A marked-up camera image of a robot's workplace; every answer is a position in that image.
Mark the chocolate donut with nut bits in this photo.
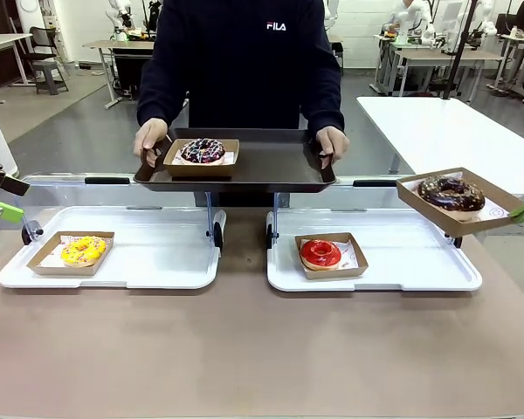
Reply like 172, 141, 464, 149
417, 175, 486, 222

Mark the cardboard box of nut donut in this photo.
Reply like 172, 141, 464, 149
396, 167, 524, 239

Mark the cardboard box of sprinkle donut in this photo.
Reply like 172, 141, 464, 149
162, 138, 240, 178

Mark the chocolate donut with coloured sprinkles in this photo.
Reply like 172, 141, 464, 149
178, 138, 227, 166

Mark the dark brown serving tray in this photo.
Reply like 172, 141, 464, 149
134, 127, 336, 194

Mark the person's left forearm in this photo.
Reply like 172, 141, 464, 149
300, 65, 346, 136

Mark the person's right forearm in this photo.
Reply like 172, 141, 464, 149
136, 56, 189, 130

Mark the cardboard box of yellow donut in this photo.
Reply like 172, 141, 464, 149
26, 230, 115, 277

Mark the yellow sprinkled donut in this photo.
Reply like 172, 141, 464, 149
59, 235, 108, 268

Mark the cardboard box of red donut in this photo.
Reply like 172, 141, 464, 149
294, 232, 369, 280

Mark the red glazed donut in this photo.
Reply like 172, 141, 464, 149
300, 238, 342, 271

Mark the seated person in white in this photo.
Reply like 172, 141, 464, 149
384, 0, 415, 28

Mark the person in navy sweater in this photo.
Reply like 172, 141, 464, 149
136, 0, 346, 209

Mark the person's right hand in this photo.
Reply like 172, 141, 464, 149
133, 117, 170, 169

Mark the person's left hand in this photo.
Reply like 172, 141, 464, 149
316, 126, 350, 169

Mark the white side table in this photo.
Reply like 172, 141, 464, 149
356, 95, 524, 196

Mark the clear plastic tray lid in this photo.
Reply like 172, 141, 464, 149
265, 176, 464, 251
19, 174, 223, 255

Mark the grey step stool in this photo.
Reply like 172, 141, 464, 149
32, 59, 71, 96

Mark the white tray with black hinges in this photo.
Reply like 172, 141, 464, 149
265, 209, 484, 292
0, 204, 228, 290

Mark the white long desk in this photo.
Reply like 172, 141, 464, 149
0, 32, 34, 105

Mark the black office chair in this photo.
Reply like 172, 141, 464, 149
28, 25, 65, 66

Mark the black pole stand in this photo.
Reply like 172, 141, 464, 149
438, 0, 482, 100

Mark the grey top workbench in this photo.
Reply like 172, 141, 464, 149
373, 46, 504, 105

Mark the wood top desk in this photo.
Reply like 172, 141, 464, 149
81, 39, 156, 110

